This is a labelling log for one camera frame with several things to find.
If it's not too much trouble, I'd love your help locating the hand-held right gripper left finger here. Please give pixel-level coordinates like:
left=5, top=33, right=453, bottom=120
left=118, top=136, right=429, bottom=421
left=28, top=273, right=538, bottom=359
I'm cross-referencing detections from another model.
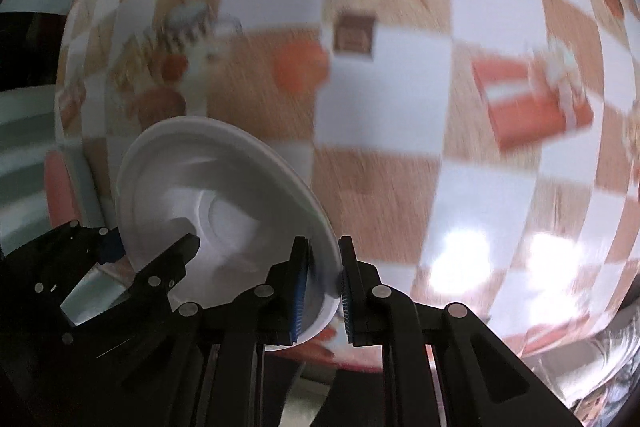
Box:
left=175, top=236, right=313, bottom=427

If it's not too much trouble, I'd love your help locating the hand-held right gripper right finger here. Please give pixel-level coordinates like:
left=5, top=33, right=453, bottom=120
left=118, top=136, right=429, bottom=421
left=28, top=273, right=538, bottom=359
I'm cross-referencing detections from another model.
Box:
left=338, top=235, right=586, bottom=427

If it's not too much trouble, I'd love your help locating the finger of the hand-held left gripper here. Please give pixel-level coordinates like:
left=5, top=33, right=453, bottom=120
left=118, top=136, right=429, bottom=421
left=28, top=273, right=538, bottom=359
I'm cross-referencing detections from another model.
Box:
left=2, top=220, right=126, bottom=308
left=60, top=233, right=201, bottom=348

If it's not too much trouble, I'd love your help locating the white bowl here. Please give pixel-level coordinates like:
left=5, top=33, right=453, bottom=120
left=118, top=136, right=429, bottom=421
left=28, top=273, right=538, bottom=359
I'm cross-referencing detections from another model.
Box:
left=115, top=116, right=343, bottom=353

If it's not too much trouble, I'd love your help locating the pale green curtain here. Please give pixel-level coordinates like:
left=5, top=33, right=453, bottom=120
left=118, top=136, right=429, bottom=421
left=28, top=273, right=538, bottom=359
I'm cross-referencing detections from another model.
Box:
left=0, top=0, right=108, bottom=233

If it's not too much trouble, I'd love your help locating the checkered printed tablecloth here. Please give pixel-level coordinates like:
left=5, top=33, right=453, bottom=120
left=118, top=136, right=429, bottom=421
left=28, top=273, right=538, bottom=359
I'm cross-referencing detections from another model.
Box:
left=54, top=0, right=640, bottom=373

